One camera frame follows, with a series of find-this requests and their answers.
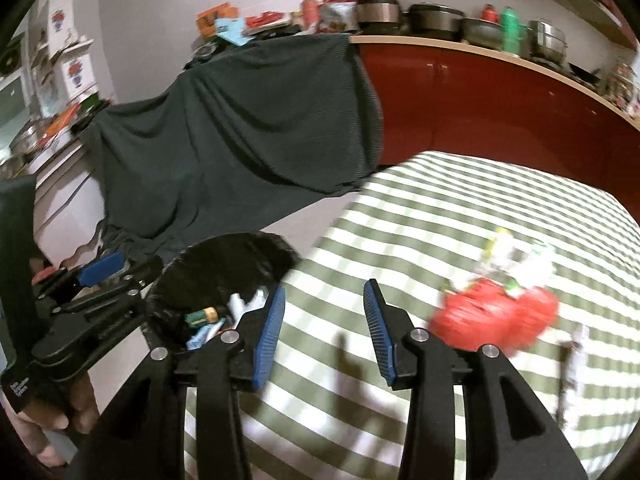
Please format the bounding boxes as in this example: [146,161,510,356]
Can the yellow wrapper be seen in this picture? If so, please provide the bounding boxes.
[482,227,513,266]

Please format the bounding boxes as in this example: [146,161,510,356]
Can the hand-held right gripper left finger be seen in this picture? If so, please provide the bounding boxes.
[65,284,287,480]

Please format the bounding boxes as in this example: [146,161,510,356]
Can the person's left hand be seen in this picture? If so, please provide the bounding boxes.
[20,374,101,467]

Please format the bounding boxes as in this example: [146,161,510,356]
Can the blue white wrapper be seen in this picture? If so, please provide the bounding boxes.
[186,325,223,351]

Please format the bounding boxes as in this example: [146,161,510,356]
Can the red plastic item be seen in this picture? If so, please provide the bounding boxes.
[245,10,291,31]

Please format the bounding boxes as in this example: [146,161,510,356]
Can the trash bin with black liner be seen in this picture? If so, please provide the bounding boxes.
[145,232,303,361]

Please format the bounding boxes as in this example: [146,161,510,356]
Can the steel steamer pot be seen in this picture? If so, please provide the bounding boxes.
[527,20,568,66]

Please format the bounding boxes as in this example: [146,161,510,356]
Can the white crumpled paper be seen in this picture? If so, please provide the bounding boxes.
[515,242,558,286]

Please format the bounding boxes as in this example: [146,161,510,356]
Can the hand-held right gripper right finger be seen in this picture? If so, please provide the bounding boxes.
[363,279,588,480]

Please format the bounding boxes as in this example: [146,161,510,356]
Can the rice cooker with open lid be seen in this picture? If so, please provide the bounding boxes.
[354,0,403,33]

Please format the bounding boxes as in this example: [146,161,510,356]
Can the orange paper bag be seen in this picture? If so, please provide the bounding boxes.
[196,4,238,36]

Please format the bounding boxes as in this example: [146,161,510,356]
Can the tall flower print box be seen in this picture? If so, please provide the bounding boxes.
[47,0,76,43]

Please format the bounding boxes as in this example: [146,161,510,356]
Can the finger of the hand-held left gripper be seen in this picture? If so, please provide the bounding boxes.
[31,252,127,311]
[32,256,166,361]

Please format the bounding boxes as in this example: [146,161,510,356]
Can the printed snack bag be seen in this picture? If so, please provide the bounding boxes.
[320,0,358,31]

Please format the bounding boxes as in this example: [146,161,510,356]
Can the light blue packet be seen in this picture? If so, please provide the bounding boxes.
[215,17,251,46]

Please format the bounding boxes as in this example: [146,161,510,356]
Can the green thermos bottle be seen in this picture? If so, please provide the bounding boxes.
[501,6,523,55]

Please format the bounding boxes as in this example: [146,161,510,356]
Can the red plastic bag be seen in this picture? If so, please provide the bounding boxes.
[430,280,560,353]

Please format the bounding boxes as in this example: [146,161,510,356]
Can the steel bowls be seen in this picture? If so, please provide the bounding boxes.
[7,120,51,161]

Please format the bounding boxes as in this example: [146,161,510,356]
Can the black cooking pot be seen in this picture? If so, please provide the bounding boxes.
[407,4,466,41]

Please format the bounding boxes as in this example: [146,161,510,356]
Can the red kitchen base cabinets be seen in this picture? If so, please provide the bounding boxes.
[357,42,640,211]

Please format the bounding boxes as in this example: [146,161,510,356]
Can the wide flower print box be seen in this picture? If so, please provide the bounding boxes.
[60,55,96,96]

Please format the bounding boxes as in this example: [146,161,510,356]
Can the orange flat box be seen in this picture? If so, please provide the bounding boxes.
[42,105,81,136]

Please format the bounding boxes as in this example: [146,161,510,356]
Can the dark green blanket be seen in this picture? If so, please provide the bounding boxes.
[80,32,386,261]

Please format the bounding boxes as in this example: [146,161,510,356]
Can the green checkered tablecloth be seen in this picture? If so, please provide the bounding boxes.
[182,152,640,480]

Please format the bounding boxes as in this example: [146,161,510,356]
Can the white cabinet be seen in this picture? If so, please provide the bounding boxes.
[30,140,108,271]

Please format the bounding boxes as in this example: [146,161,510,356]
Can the black wok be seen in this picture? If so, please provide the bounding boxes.
[567,62,603,86]

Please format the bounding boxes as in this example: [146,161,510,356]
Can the grey metal basin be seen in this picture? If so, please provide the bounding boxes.
[461,17,503,46]

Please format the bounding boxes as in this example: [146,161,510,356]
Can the group of condiment bottles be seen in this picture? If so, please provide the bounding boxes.
[607,57,640,118]

